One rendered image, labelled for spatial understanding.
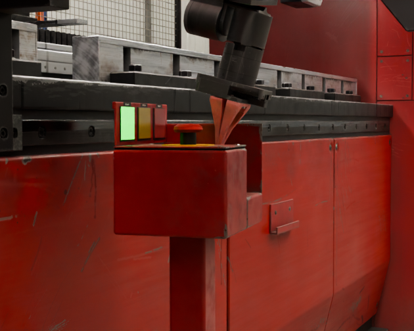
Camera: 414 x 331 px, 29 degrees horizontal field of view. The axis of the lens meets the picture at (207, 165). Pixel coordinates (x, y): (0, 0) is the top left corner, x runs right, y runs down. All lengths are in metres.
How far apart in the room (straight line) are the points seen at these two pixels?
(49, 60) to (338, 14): 1.56
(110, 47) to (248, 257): 0.58
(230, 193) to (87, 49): 0.54
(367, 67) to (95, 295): 1.98
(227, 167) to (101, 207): 0.30
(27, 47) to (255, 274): 0.80
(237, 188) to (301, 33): 2.10
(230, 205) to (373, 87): 2.04
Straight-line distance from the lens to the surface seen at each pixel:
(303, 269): 2.15
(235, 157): 1.08
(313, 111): 2.19
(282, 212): 1.98
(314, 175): 2.20
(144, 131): 1.18
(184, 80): 1.65
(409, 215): 3.05
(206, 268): 1.15
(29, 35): 1.34
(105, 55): 1.51
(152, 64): 1.66
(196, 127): 1.10
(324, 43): 3.13
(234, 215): 1.09
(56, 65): 1.82
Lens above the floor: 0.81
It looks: 3 degrees down
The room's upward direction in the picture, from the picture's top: straight up
